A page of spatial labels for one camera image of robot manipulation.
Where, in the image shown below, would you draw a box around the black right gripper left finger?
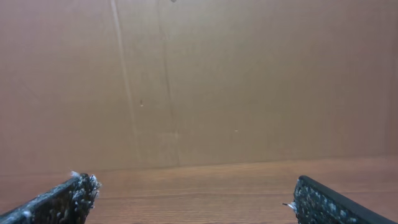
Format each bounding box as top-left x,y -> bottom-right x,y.
1,171 -> 102,224

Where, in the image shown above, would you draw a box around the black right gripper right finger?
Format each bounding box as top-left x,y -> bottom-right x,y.
292,175 -> 397,224

